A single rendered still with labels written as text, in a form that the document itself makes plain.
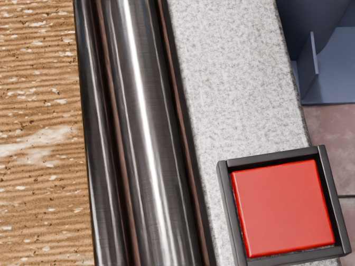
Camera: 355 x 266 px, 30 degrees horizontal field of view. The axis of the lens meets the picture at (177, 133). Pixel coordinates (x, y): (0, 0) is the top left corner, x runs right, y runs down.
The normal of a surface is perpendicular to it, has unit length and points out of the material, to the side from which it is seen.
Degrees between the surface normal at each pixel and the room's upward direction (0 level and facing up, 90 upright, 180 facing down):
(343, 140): 0
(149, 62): 23
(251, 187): 0
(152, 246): 31
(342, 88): 0
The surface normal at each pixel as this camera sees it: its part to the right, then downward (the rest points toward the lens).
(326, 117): 0.04, -0.33
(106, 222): 0.55, -0.36
